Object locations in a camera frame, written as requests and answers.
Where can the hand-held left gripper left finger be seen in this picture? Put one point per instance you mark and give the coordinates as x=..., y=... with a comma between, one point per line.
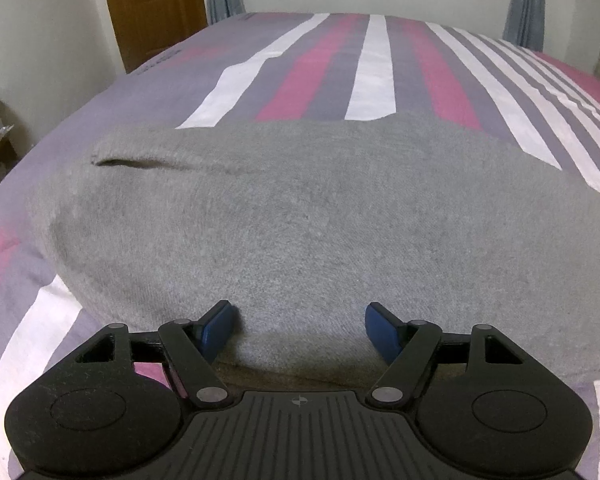
x=219, y=329

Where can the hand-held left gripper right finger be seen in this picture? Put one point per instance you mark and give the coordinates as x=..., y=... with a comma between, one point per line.
x=381, y=332

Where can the grey towel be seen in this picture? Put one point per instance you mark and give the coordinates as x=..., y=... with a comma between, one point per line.
x=310, y=230

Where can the striped bed sheet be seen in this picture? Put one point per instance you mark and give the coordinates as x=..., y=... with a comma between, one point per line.
x=330, y=75

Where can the brown wooden door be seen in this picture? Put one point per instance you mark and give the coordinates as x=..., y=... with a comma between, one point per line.
x=150, y=10

